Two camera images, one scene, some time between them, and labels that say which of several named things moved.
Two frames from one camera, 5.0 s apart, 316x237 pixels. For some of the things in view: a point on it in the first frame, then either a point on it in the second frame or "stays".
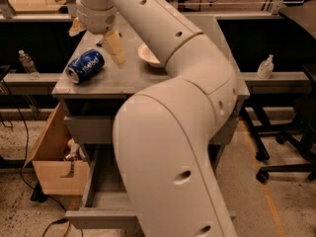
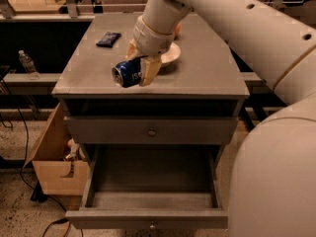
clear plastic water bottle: [29, 65] stays
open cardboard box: [54, 173] stays
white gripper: [96, 21] to [152, 40]
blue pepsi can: [85, 65] to [127, 73]
